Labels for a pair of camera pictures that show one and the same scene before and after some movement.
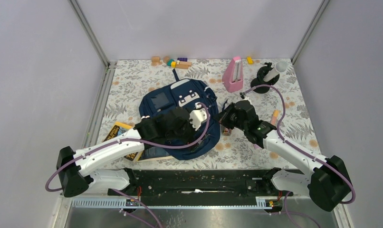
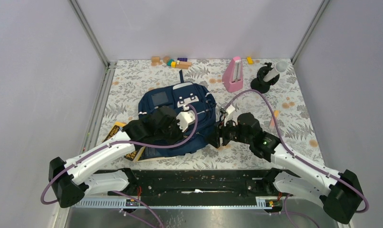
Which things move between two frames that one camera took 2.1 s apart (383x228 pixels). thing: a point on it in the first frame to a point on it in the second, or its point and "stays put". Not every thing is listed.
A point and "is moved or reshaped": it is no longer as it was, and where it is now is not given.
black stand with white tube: x=267 y=75 stays put
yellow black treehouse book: x=119 y=128 stays put
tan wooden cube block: x=156 y=59 stays put
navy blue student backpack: x=186 y=93 is moved or reshaped
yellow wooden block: x=249 y=60 stays put
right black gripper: x=223 y=117 to x=221 y=130
